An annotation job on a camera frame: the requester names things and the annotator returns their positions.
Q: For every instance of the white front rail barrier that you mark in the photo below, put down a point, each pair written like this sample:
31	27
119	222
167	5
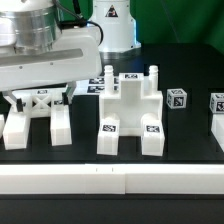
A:
112	179

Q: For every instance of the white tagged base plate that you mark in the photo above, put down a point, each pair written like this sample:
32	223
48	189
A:
90	87

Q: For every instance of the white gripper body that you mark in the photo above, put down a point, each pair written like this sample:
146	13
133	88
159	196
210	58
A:
74	56

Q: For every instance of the white chair back frame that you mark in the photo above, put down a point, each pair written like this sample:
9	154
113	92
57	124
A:
38	104

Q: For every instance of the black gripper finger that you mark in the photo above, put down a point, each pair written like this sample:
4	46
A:
15	102
67	95

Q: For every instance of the white tagged small block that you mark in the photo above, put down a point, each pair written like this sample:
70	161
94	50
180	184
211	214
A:
176	98

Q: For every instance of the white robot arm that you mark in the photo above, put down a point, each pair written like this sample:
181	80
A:
43	43

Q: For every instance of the white part left edge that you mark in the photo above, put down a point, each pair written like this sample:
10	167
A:
1	123

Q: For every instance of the white chair seat part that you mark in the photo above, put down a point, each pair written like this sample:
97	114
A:
135	97

